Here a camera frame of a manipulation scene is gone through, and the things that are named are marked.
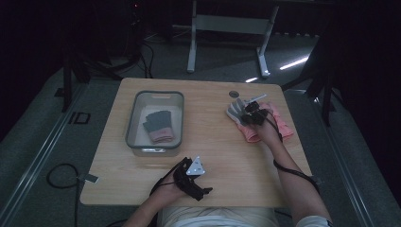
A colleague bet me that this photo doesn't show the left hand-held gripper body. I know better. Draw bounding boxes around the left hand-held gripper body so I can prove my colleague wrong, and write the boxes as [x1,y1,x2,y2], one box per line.
[172,154,206,202]

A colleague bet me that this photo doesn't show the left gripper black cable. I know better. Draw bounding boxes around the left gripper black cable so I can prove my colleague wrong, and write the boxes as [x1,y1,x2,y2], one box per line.
[148,157,187,197]

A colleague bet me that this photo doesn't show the person's white shirt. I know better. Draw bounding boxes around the person's white shirt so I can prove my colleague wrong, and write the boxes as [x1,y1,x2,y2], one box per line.
[155,206,335,227]

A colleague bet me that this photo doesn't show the black background cables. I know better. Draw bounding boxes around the black background cables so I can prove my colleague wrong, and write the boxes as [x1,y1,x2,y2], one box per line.
[126,37,156,79]

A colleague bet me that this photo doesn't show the pink ski glove grey palm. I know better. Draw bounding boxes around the pink ski glove grey palm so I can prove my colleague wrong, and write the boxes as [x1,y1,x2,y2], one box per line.
[225,98,263,144]

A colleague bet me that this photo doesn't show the black floor cable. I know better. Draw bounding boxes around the black floor cable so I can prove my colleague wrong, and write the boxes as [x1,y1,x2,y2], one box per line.
[45,163,80,227]

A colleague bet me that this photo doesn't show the black metal stand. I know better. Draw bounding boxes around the black metal stand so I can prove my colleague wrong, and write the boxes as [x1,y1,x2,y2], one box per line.
[54,51,124,114]
[280,34,346,128]

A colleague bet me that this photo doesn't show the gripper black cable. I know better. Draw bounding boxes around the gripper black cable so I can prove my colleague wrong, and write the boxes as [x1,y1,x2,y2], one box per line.
[265,109,322,195]
[148,157,187,197]

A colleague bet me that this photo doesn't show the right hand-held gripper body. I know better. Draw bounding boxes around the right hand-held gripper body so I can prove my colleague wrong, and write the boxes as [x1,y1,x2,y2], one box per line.
[244,94,270,126]

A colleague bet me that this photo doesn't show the person's left hand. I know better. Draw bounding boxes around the person's left hand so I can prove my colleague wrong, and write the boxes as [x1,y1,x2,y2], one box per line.
[150,172,190,207]

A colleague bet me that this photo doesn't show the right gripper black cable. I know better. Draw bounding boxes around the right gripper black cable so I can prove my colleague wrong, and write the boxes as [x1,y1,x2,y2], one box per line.
[265,109,322,195]

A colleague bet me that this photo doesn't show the person's right hand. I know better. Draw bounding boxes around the person's right hand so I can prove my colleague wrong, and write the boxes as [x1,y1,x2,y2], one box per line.
[251,108,284,148]

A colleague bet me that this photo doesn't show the grey plastic storage bin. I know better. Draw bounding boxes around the grey plastic storage bin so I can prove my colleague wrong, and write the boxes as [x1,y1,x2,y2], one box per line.
[125,90,185,158]

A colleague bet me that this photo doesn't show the pink ski glove printed back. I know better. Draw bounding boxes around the pink ski glove printed back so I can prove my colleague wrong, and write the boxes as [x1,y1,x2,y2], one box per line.
[261,101,295,142]

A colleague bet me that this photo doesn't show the white metal desk frame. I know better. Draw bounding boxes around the white metal desk frame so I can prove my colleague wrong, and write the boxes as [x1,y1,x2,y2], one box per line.
[186,0,280,79]

